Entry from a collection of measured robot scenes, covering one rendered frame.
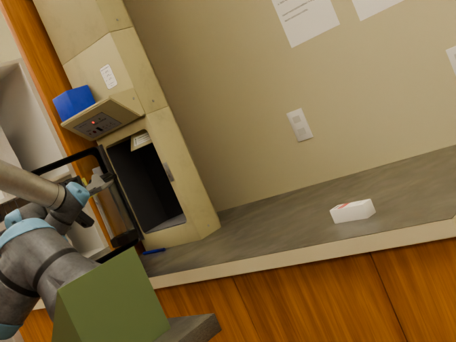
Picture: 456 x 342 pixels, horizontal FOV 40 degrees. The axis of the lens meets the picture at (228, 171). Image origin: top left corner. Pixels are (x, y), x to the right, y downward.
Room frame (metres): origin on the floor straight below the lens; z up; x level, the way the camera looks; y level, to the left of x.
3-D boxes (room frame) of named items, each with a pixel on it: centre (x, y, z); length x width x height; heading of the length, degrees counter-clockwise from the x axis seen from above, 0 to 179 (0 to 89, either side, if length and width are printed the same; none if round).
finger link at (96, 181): (2.02, 0.40, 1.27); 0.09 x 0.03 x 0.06; 110
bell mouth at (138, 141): (2.29, 0.21, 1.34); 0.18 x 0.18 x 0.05
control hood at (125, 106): (2.19, 0.33, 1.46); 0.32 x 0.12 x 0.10; 46
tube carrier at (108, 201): (2.08, 0.40, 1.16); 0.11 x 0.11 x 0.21
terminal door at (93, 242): (2.22, 0.52, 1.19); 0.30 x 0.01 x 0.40; 136
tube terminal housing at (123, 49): (2.33, 0.21, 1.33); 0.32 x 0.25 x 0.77; 46
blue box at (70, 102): (2.27, 0.41, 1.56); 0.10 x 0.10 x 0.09; 46
